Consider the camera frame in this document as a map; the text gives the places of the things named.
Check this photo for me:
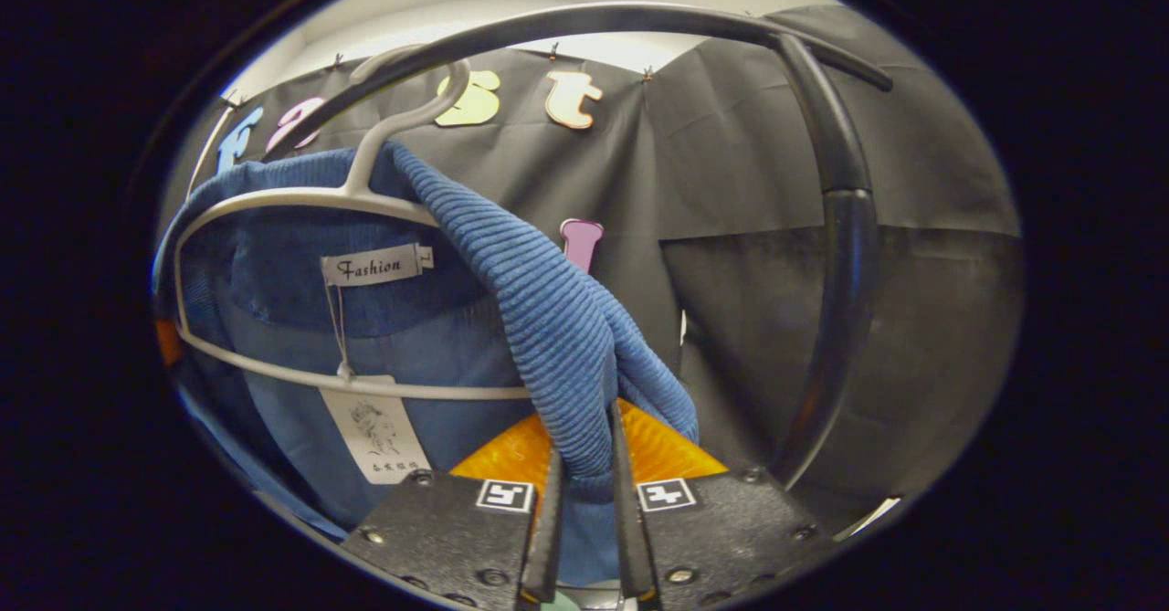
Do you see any white plastic hanger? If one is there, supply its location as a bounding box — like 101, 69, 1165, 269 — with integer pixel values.
172, 45, 532, 402

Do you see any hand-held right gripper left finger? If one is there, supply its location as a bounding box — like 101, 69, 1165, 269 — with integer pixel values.
340, 413, 565, 608

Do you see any blue knitted garment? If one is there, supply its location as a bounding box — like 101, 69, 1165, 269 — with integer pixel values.
153, 141, 700, 586

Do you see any black backdrop cloth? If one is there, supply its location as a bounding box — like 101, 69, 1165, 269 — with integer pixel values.
155, 4, 1024, 539

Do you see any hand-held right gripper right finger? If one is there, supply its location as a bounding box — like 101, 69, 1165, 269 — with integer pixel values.
610, 399, 837, 606

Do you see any black clothes rack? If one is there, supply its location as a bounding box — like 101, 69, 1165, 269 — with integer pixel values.
265, 1, 894, 489

